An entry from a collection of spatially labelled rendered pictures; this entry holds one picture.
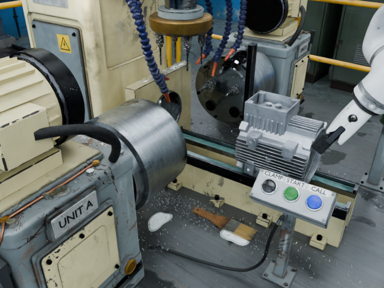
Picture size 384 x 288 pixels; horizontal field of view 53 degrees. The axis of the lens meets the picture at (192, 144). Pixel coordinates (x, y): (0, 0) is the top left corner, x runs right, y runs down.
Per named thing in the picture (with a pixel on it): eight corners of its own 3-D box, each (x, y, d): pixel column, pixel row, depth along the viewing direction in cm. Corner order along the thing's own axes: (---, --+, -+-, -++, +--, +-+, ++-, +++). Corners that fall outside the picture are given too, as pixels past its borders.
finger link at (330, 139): (331, 143, 86) (326, 145, 91) (355, 118, 85) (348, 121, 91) (327, 140, 86) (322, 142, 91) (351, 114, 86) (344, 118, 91)
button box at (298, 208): (252, 202, 89) (247, 195, 85) (264, 174, 91) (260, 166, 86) (326, 230, 81) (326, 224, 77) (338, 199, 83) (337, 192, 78)
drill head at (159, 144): (31, 224, 95) (7, 136, 82) (129, 158, 121) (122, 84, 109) (106, 268, 83) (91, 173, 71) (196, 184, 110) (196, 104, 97)
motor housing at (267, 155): (231, 178, 112) (236, 119, 102) (259, 150, 125) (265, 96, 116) (298, 202, 102) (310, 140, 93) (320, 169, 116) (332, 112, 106)
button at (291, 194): (282, 199, 83) (281, 197, 81) (287, 187, 84) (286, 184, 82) (295, 204, 81) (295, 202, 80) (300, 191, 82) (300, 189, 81)
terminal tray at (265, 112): (242, 126, 107) (244, 102, 103) (258, 112, 115) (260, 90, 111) (283, 137, 101) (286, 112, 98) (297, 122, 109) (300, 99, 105)
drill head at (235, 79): (182, 122, 143) (181, 57, 130) (233, 88, 173) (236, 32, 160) (242, 141, 131) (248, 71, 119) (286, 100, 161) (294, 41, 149)
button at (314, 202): (305, 207, 81) (304, 205, 79) (310, 194, 81) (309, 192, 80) (319, 212, 79) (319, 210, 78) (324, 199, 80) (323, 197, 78)
